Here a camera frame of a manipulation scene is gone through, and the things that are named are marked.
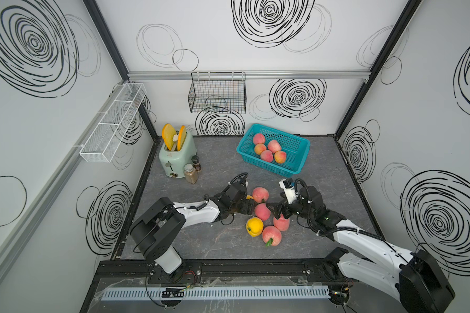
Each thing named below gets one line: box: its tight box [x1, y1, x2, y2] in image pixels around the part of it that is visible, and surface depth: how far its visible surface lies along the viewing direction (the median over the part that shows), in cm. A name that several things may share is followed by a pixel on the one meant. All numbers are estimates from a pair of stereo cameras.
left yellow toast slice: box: [161, 123, 177, 151], surface depth 96 cm
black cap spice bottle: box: [191, 155, 202, 172], surface depth 100 cm
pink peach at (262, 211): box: [254, 202, 271, 222], surface depth 85 cm
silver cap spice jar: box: [183, 163, 198, 185], surface depth 96 cm
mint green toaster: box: [158, 131, 198, 179], surface depth 95 cm
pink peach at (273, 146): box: [267, 139, 282, 154], surface depth 111 cm
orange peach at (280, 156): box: [274, 150, 287, 164], surface depth 107 cm
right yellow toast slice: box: [176, 125, 187, 152], surface depth 93 cm
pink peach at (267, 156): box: [260, 149, 274, 163], surface depth 107 cm
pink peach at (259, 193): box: [251, 186, 270, 204], surface depth 91 cm
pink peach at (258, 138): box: [252, 133, 266, 145], surface depth 114 cm
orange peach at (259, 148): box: [254, 142, 267, 156], surface depth 110 cm
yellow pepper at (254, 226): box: [246, 216, 265, 238], surface depth 82 cm
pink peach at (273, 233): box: [261, 225, 282, 247], surface depth 79 cm
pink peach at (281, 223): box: [272, 213, 291, 232], surface depth 82 cm
